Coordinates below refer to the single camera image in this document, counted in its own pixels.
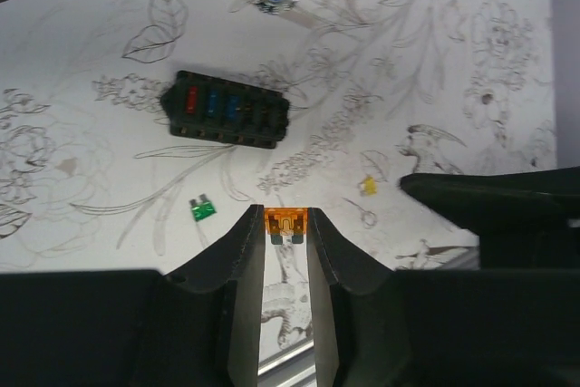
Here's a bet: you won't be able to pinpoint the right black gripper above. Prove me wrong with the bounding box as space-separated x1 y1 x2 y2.
399 167 579 269

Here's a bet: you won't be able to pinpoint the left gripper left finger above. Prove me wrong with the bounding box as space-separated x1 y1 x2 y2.
163 205 265 386

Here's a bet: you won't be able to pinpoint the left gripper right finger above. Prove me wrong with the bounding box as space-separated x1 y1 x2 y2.
307 208 399 386

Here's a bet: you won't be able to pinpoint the orange blade fuse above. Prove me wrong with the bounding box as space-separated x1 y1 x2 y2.
264 208 308 246

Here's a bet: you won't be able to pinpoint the black fuse box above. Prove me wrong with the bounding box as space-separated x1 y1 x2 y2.
160 70 290 150

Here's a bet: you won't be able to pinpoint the green blade fuse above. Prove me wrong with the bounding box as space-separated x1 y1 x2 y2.
189 195 217 222

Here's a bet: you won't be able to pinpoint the yellow blade fuse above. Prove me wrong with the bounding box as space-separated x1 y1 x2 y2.
359 176 377 196

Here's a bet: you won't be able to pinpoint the blue blade fuse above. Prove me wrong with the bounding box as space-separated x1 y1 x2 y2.
206 90 219 118
225 95 240 122

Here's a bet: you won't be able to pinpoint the red blade fuse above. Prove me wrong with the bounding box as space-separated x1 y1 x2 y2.
185 86 198 114

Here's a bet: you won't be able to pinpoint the floral printed table mat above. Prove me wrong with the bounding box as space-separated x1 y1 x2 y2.
0 0 558 361

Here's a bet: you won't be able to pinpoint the aluminium mounting rail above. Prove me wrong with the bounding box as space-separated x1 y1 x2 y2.
257 340 316 387

